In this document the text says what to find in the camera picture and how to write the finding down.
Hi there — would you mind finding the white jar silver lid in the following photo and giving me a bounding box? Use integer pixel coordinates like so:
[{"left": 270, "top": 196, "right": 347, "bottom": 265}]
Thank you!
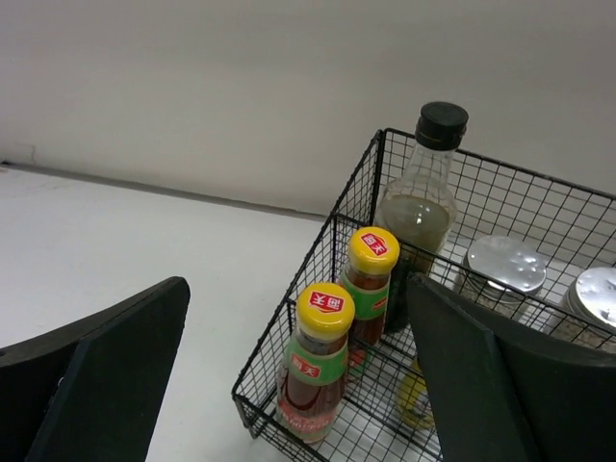
[
  {"left": 550, "top": 267, "right": 615, "bottom": 354},
  {"left": 453, "top": 235, "right": 547, "bottom": 321}
]

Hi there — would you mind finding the small yellow bottle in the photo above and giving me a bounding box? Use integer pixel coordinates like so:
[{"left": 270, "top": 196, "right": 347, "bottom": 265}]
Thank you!
[{"left": 397, "top": 358, "right": 435, "bottom": 429}]

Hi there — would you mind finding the tall clear black-cap bottle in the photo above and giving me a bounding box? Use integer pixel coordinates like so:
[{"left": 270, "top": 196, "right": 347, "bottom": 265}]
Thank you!
[{"left": 374, "top": 101, "right": 469, "bottom": 334}]

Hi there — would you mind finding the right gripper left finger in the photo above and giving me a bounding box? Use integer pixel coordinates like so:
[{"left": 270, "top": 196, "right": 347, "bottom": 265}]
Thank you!
[{"left": 1, "top": 276, "right": 191, "bottom": 461}]

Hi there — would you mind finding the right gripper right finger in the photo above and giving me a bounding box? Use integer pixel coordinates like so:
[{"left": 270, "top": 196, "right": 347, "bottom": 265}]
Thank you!
[{"left": 406, "top": 274, "right": 615, "bottom": 461}]

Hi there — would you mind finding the black wire mesh rack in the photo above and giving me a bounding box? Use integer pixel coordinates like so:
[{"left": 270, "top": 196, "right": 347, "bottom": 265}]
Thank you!
[{"left": 232, "top": 128, "right": 615, "bottom": 461}]

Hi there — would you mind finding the yellow-cap sauce bottle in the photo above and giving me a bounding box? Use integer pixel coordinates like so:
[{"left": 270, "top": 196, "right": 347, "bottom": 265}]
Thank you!
[
  {"left": 276, "top": 282, "right": 355, "bottom": 444},
  {"left": 339, "top": 226, "right": 400, "bottom": 346}
]

